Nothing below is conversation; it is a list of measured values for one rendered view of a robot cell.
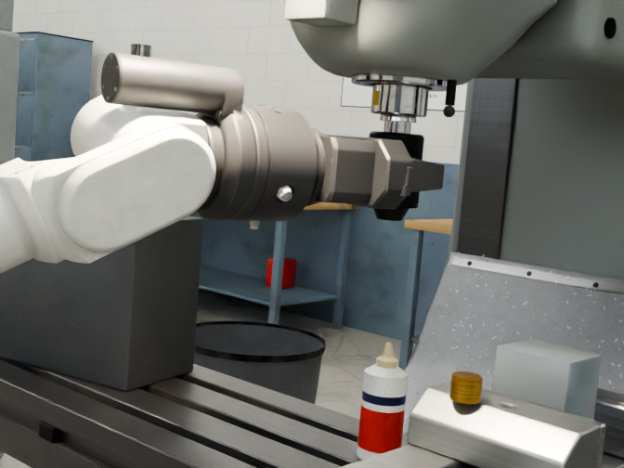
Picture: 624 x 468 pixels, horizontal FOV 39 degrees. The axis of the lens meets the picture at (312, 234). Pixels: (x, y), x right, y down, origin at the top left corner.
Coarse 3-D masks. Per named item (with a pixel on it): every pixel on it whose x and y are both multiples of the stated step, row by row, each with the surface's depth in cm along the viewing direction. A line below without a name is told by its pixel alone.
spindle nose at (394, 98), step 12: (384, 84) 73; (396, 84) 72; (408, 84) 72; (372, 96) 74; (384, 96) 73; (396, 96) 72; (408, 96) 72; (420, 96) 73; (372, 108) 74; (384, 108) 73; (396, 108) 72; (408, 108) 72; (420, 108) 73
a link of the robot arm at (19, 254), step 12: (0, 204) 55; (0, 216) 55; (0, 228) 55; (12, 228) 56; (0, 240) 55; (12, 240) 56; (0, 252) 56; (12, 252) 56; (24, 252) 57; (0, 264) 56; (12, 264) 57
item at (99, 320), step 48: (144, 240) 95; (192, 240) 102; (0, 288) 104; (48, 288) 100; (96, 288) 96; (144, 288) 96; (192, 288) 103; (0, 336) 104; (48, 336) 100; (96, 336) 97; (144, 336) 96; (192, 336) 104; (144, 384) 98
